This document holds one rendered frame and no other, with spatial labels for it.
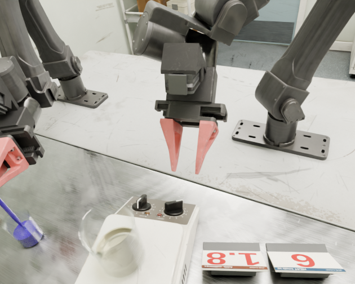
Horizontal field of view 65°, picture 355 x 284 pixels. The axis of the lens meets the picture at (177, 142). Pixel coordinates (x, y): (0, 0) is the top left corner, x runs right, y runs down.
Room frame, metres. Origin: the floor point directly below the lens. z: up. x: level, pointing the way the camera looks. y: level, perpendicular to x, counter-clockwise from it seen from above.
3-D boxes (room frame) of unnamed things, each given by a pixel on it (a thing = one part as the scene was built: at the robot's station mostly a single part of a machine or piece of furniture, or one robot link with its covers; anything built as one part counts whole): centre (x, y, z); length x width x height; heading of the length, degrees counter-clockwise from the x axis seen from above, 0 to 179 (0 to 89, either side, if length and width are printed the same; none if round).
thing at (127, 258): (0.18, 0.09, 1.03); 0.07 x 0.06 x 0.08; 160
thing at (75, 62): (0.75, 0.28, 1.00); 0.09 x 0.06 x 0.06; 90
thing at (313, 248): (0.18, -0.16, 0.92); 0.09 x 0.06 x 0.04; 80
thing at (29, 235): (0.29, 0.28, 0.93); 0.04 x 0.04 x 0.06
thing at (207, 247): (0.19, -0.06, 0.92); 0.09 x 0.06 x 0.04; 80
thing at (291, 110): (0.44, -0.22, 1.00); 0.09 x 0.06 x 0.06; 12
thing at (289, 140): (0.45, -0.22, 0.94); 0.20 x 0.07 x 0.08; 58
